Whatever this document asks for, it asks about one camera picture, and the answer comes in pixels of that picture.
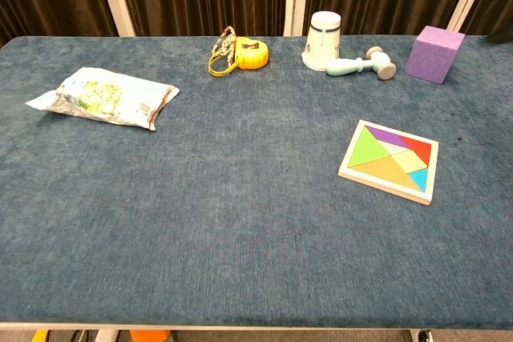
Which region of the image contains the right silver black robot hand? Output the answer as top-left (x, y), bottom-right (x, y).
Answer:
top-left (486, 23), bottom-right (513, 43)

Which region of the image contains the yellow square puzzle piece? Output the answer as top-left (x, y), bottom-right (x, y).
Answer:
top-left (391, 148), bottom-right (430, 175)

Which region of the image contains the red triangle tangram piece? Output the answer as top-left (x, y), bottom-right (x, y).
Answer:
top-left (398, 135), bottom-right (434, 169)

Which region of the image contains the purple parallelogram tangram piece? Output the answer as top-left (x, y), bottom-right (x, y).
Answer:
top-left (366, 125), bottom-right (410, 149)

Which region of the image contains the cyan triangle tangram piece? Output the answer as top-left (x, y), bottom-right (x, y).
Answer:
top-left (408, 168), bottom-right (430, 193)

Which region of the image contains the green triangle tangram piece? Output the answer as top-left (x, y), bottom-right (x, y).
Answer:
top-left (346, 125), bottom-right (392, 169)

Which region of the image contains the orange triangle tangram piece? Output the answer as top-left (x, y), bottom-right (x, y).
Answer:
top-left (347, 155), bottom-right (424, 192)

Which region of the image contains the purple foam cube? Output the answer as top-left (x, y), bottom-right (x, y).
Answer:
top-left (404, 25), bottom-right (466, 85)

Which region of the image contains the mint toy hammer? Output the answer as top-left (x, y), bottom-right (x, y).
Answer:
top-left (325, 46), bottom-right (398, 81)

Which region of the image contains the white paper cup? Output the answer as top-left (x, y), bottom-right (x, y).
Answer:
top-left (301, 11), bottom-right (343, 73)

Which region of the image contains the yellow tape measure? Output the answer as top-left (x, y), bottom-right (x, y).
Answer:
top-left (208, 36), bottom-right (270, 78)

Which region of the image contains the blue fabric table cover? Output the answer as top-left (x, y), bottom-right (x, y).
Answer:
top-left (0, 35), bottom-right (513, 329)

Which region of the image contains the white green snack bag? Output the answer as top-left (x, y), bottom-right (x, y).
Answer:
top-left (25, 66), bottom-right (180, 131)

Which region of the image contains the orange box under table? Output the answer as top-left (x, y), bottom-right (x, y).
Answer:
top-left (129, 329), bottom-right (172, 342)

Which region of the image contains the wooden tangram puzzle tray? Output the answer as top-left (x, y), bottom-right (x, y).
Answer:
top-left (337, 119), bottom-right (440, 206)

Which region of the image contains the braided patterned lanyard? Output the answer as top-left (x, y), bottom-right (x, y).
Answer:
top-left (210, 26), bottom-right (240, 75)

